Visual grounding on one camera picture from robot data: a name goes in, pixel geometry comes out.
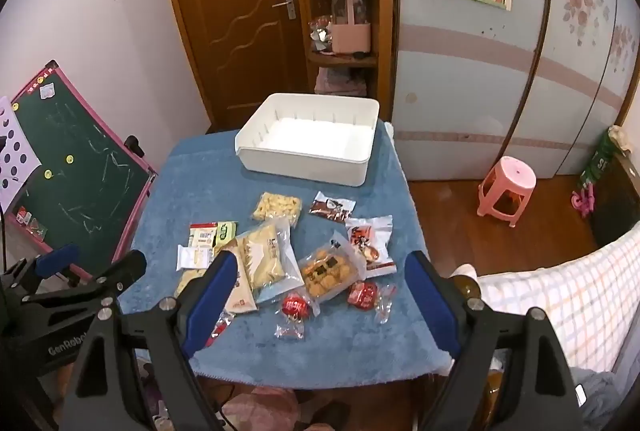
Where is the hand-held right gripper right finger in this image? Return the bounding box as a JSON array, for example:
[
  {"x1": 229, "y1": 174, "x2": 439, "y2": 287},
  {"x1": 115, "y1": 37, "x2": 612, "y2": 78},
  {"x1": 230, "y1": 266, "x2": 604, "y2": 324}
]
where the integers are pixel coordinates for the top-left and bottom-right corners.
[{"x1": 404, "y1": 250, "x2": 586, "y2": 431}]

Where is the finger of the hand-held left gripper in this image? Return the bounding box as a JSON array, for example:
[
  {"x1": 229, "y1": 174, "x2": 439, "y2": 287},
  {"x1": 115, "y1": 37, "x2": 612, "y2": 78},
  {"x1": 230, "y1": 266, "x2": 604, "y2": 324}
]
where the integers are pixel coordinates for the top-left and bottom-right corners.
[
  {"x1": 22, "y1": 250, "x2": 147, "y2": 312},
  {"x1": 2, "y1": 245, "x2": 81, "y2": 297}
]

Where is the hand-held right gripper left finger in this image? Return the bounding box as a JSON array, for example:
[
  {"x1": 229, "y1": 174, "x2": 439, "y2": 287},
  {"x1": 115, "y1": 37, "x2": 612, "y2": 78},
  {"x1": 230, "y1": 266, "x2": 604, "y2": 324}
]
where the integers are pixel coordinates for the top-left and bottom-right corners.
[{"x1": 60, "y1": 250, "x2": 241, "y2": 431}]

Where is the pale yellow chip packet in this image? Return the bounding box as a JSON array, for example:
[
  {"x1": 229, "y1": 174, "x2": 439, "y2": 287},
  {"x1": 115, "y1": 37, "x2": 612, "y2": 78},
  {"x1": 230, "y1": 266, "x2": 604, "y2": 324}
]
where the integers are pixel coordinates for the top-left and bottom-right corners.
[{"x1": 174, "y1": 268, "x2": 206, "y2": 298}]

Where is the white yellow snack packet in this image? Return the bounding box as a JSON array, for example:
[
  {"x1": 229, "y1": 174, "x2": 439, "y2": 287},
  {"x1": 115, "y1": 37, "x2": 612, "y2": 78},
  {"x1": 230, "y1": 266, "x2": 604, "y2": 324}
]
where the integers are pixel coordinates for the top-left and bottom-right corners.
[{"x1": 177, "y1": 245, "x2": 216, "y2": 271}]

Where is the large cream bread packet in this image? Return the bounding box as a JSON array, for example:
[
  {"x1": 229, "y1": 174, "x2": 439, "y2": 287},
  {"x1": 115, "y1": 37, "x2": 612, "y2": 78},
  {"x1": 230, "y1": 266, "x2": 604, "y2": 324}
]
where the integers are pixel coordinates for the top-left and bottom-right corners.
[{"x1": 235, "y1": 217, "x2": 306, "y2": 304}]

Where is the clear fried nugget packet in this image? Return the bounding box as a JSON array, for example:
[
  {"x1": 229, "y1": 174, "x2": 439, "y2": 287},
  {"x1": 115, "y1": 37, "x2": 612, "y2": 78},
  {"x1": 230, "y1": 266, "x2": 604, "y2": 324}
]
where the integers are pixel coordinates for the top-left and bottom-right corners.
[{"x1": 297, "y1": 235, "x2": 368, "y2": 301}]

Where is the white plastic storage box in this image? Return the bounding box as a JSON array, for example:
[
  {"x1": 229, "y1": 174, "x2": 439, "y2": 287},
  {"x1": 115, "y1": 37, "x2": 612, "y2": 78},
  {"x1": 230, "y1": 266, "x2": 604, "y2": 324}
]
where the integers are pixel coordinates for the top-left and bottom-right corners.
[{"x1": 235, "y1": 93, "x2": 382, "y2": 186}]

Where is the small red snack packet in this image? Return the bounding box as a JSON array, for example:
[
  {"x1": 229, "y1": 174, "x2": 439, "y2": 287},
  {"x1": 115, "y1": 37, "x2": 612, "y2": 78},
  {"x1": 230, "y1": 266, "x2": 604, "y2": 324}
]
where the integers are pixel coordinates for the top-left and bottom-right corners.
[{"x1": 205, "y1": 311, "x2": 236, "y2": 348}]

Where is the beige brown label snack packet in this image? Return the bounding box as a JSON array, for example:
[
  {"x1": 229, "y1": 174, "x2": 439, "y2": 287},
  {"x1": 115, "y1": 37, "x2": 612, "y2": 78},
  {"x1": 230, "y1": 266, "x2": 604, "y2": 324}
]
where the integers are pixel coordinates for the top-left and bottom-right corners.
[{"x1": 224, "y1": 256, "x2": 258, "y2": 314}]

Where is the red candy in clear wrapper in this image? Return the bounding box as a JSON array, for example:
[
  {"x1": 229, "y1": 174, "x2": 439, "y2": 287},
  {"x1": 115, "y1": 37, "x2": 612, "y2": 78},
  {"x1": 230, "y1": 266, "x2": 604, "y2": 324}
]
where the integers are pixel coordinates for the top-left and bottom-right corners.
[
  {"x1": 347, "y1": 280, "x2": 398, "y2": 323},
  {"x1": 274, "y1": 291, "x2": 321, "y2": 341}
]

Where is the white and orange snack packet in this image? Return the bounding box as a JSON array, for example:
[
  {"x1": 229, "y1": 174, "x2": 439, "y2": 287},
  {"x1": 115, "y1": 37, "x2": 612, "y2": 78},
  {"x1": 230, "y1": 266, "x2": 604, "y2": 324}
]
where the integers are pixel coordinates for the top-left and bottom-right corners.
[{"x1": 189, "y1": 222, "x2": 219, "y2": 249}]

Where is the small green snack packet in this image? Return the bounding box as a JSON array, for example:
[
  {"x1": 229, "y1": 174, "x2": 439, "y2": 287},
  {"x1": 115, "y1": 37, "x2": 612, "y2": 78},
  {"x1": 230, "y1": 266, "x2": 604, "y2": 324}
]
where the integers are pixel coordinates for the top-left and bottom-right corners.
[{"x1": 215, "y1": 221, "x2": 238, "y2": 248}]

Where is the red and white snack packet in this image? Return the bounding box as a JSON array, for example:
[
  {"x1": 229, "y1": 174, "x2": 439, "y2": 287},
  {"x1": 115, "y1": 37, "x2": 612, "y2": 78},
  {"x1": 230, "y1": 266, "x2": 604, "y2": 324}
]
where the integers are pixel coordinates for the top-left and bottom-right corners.
[{"x1": 345, "y1": 216, "x2": 397, "y2": 274}]

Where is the white dotted paper sheet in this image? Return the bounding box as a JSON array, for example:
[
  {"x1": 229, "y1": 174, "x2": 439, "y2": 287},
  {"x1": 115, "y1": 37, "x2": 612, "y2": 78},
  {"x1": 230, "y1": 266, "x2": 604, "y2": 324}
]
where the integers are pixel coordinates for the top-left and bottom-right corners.
[{"x1": 0, "y1": 97, "x2": 43, "y2": 212}]

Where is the clear round cracker packet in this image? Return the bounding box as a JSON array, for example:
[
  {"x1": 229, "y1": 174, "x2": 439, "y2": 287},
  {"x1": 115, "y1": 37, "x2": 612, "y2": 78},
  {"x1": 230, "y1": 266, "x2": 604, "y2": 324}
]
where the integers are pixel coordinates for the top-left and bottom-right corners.
[{"x1": 251, "y1": 192, "x2": 304, "y2": 228}]

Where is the blue towel table cover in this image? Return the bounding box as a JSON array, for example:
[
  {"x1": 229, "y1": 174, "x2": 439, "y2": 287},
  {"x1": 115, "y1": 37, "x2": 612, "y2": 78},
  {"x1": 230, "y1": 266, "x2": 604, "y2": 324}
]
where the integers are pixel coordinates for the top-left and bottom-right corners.
[{"x1": 117, "y1": 121, "x2": 456, "y2": 389}]

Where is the dark brown snack packet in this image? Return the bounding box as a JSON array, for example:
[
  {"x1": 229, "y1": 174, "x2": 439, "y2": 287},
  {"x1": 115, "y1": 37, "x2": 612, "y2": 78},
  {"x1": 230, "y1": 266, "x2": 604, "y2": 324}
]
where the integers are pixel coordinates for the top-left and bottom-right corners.
[{"x1": 308, "y1": 191, "x2": 357, "y2": 223}]

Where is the white checkered blanket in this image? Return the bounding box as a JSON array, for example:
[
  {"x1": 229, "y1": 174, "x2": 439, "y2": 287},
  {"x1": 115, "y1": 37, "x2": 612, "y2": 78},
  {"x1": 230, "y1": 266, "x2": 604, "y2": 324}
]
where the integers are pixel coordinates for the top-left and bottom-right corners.
[{"x1": 475, "y1": 221, "x2": 640, "y2": 372}]

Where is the pink plastic stool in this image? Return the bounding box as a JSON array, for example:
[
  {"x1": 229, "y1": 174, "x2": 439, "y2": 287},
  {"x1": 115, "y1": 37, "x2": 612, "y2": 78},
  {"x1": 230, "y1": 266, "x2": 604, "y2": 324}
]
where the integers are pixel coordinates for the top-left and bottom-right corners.
[{"x1": 476, "y1": 157, "x2": 537, "y2": 228}]

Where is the pink plastic toy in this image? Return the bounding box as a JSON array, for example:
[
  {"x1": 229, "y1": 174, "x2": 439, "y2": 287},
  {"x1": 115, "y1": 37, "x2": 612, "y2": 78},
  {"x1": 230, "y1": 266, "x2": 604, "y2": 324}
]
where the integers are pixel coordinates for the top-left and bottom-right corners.
[{"x1": 571, "y1": 188, "x2": 598, "y2": 217}]

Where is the green cardboard box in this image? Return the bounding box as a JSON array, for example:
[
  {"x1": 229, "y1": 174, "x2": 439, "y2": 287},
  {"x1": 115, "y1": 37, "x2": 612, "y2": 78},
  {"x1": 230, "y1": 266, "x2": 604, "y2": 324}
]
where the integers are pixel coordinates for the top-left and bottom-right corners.
[{"x1": 579, "y1": 126, "x2": 621, "y2": 192}]

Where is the pale blue sliding wardrobe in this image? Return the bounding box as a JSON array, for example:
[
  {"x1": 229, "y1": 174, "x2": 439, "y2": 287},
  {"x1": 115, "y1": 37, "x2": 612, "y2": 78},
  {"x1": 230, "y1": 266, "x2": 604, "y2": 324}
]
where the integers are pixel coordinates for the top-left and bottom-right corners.
[{"x1": 390, "y1": 0, "x2": 640, "y2": 182}]

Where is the pink folded cloth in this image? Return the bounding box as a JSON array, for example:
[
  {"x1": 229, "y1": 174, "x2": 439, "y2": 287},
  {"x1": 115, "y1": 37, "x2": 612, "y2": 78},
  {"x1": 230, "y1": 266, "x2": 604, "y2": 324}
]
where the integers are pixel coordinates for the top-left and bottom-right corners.
[{"x1": 314, "y1": 67, "x2": 368, "y2": 96}]

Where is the pile of foil wrappers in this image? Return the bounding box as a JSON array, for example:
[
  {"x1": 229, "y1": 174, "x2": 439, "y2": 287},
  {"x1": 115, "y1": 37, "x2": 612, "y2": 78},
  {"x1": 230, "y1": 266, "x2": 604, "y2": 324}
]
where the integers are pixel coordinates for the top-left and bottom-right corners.
[{"x1": 307, "y1": 17, "x2": 335, "y2": 54}]

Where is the wooden corner shelf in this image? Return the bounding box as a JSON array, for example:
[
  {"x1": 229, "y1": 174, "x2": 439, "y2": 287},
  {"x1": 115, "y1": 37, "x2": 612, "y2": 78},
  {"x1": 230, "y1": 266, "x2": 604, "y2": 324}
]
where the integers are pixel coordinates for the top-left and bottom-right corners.
[{"x1": 295, "y1": 0, "x2": 396, "y2": 122}]

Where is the green chalkboard with pink frame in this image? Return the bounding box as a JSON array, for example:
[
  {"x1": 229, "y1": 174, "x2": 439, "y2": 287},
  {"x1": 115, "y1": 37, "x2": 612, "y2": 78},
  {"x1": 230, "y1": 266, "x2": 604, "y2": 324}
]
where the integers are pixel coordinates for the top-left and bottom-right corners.
[{"x1": 10, "y1": 60, "x2": 158, "y2": 282}]

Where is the dark wooden bed frame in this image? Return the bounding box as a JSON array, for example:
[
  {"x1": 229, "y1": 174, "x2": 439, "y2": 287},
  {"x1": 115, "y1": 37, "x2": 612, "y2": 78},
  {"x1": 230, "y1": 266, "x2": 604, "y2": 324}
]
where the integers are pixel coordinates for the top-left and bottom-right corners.
[{"x1": 590, "y1": 151, "x2": 640, "y2": 247}]

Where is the pink basket with handle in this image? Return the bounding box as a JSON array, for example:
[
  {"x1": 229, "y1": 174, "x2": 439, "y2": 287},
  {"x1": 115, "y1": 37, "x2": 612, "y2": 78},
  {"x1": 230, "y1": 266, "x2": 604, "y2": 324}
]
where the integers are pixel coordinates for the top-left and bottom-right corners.
[{"x1": 331, "y1": 0, "x2": 372, "y2": 56}]

